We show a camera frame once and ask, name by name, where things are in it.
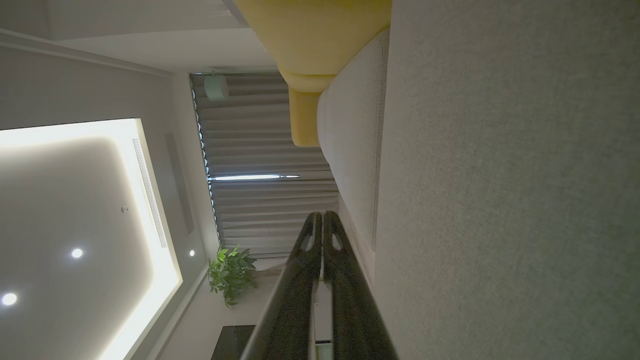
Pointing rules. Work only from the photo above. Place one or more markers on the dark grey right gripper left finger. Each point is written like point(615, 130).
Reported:
point(295, 300)

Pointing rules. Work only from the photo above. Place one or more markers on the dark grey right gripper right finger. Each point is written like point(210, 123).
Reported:
point(350, 310)

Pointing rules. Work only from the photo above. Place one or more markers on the grey and green TV cabinet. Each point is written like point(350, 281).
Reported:
point(324, 351)

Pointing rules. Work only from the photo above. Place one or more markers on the green potted plant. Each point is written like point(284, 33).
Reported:
point(231, 275)

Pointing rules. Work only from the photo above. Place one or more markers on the black flat television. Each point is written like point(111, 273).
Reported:
point(232, 345)

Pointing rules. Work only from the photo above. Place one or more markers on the grey pleated curtain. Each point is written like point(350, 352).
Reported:
point(250, 135)
point(260, 210)

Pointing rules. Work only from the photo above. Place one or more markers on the yellow sofa armrest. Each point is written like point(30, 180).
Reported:
point(304, 120)

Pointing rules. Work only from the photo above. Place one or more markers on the long grey sofa seat cushion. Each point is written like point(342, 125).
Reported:
point(350, 125)

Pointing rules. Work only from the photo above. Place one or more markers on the yellow and grey sofa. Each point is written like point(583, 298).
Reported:
point(500, 200)

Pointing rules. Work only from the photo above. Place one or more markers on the small yellow sofa backrest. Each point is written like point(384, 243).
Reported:
point(305, 82)

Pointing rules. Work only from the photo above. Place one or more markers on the round white mounted device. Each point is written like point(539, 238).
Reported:
point(216, 88)

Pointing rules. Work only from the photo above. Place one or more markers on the large yellow sofa backrest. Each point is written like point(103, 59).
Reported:
point(310, 30)

